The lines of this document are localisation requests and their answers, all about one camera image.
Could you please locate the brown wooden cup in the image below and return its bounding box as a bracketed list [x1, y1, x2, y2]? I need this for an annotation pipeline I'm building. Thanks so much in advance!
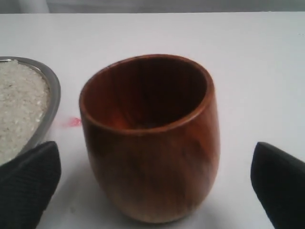
[79, 54, 220, 223]

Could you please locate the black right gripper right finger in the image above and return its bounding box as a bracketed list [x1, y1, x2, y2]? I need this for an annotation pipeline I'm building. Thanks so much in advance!
[250, 142, 305, 229]

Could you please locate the large steel rice plate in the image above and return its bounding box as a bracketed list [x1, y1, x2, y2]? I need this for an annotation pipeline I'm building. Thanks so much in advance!
[0, 56, 61, 165]

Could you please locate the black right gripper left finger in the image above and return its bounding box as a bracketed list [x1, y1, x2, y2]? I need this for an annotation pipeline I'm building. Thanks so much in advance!
[0, 141, 61, 229]

